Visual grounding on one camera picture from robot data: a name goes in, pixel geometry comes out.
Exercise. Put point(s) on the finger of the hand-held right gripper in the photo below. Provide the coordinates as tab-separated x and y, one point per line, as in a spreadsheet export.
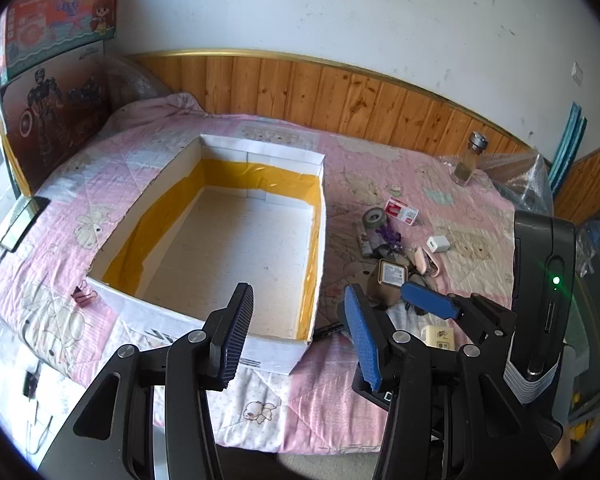
377	399
425	300

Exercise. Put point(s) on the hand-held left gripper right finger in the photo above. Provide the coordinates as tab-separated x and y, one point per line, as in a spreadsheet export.
362	340

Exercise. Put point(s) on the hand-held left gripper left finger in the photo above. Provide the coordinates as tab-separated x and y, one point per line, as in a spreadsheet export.
235	332

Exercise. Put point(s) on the black pen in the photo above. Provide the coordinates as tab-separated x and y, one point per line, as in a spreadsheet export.
330	331

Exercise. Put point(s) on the small cream box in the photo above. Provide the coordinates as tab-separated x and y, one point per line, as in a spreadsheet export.
437	335

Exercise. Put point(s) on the small brown labelled box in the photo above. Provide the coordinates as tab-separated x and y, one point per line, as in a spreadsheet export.
391	276

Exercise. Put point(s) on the white charger plug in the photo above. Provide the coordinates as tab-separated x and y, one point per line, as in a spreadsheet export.
436	245

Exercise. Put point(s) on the clear patterned tube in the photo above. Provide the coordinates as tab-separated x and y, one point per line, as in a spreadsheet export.
365	246

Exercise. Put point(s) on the white cardboard box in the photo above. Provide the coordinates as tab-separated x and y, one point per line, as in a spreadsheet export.
240	240

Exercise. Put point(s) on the pink printed blanket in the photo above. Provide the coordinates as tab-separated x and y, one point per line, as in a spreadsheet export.
305	402

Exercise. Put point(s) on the clear plastic bag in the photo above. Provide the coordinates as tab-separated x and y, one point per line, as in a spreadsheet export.
592	245

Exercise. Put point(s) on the red and white staple box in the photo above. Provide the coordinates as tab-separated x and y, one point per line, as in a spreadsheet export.
402	211

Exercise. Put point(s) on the green tape roll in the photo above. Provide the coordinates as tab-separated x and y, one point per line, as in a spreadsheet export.
366	219

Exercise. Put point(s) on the clear bubble wrap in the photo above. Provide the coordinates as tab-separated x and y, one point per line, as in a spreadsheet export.
522	180
135	80

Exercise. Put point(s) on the glass bottle with metal cap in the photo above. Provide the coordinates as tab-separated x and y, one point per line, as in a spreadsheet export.
467	167

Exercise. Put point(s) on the pink binder clip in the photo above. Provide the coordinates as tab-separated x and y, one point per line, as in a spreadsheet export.
86	296

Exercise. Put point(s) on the blue foam strips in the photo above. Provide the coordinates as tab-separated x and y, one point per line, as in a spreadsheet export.
570	135

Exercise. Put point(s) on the black power adapter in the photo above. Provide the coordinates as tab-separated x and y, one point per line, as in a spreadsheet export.
30	384

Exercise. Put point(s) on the black smartphone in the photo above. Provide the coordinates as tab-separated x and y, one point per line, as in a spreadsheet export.
22	222

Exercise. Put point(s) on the dark robot toy box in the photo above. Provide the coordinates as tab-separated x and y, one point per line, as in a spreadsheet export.
55	120

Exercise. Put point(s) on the pink toy washing machine box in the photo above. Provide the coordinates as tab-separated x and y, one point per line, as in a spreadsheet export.
60	20

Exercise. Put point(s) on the wooden wall panel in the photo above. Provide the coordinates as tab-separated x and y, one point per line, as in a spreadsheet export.
592	175
330	90

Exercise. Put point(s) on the white wall socket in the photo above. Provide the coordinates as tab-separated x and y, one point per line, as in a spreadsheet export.
577	74

